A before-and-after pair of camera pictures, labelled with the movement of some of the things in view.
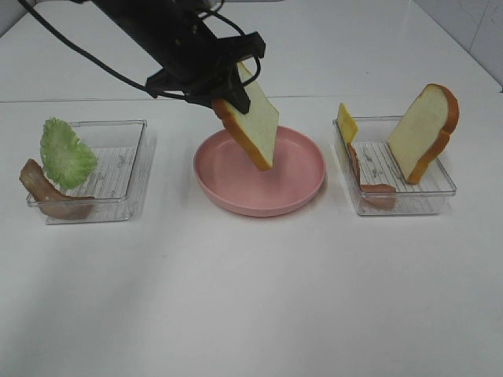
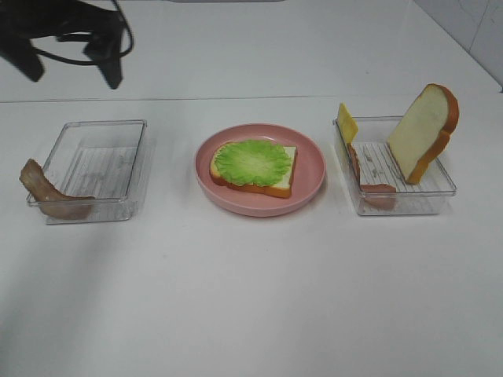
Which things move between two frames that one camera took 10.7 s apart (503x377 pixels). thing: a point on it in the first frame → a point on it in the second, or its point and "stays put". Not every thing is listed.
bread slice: (424, 131) stays put
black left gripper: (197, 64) → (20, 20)
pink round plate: (228, 180) stays put
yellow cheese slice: (346, 123) stays put
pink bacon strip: (381, 195) stays put
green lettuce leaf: (67, 162) → (252, 162)
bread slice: (256, 129) → (283, 188)
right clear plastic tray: (378, 184) stays put
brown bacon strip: (53, 202) stays put
